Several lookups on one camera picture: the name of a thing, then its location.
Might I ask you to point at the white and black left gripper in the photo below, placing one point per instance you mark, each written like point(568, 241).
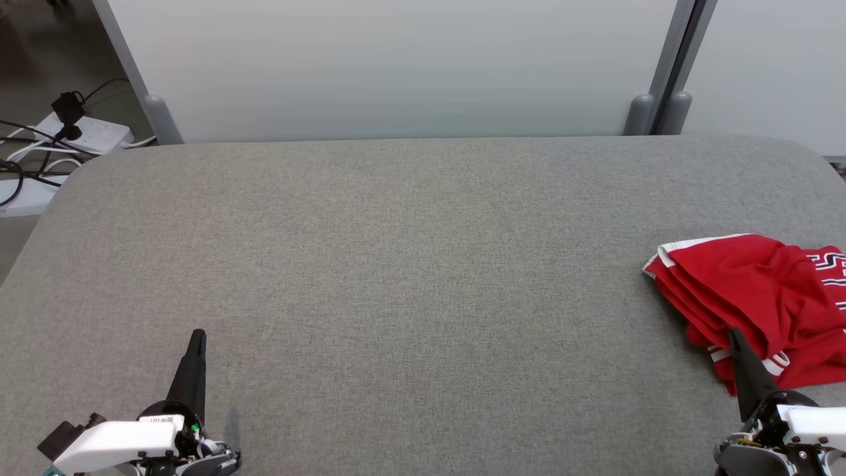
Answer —
point(119, 443)

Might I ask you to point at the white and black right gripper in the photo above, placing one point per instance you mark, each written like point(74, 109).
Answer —
point(806, 423)

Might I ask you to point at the red t-shirt with white sleeves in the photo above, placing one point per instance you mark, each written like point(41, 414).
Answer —
point(819, 370)

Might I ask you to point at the red shorts with white trim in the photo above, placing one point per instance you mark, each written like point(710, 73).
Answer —
point(740, 277)

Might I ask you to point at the white flat power adapter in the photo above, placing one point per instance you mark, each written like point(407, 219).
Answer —
point(26, 198)

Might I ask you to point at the grey rounded partition foot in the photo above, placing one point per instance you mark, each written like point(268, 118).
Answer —
point(675, 116)
point(638, 118)
point(162, 122)

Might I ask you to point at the black plug adapter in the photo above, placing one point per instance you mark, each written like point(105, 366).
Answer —
point(67, 109)

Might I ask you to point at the narrow white partition panel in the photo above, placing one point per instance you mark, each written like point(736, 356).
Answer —
point(773, 66)

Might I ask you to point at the wide white partition panel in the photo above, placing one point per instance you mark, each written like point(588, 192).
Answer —
point(396, 66)

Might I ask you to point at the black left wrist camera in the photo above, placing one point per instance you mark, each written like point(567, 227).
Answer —
point(63, 436)

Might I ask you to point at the slanted grey partition post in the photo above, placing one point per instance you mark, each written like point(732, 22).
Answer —
point(119, 53)

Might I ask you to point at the grey double partition post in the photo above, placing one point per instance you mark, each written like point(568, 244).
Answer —
point(684, 39)

